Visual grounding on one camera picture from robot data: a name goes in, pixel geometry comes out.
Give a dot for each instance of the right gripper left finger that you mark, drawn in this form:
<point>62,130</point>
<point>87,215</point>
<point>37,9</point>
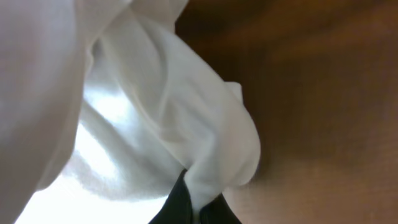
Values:
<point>177,208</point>

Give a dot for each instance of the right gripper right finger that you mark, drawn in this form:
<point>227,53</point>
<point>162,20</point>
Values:
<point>218,212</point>

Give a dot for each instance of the white Mr Robot t-shirt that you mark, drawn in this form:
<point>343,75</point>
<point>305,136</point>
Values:
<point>106,95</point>

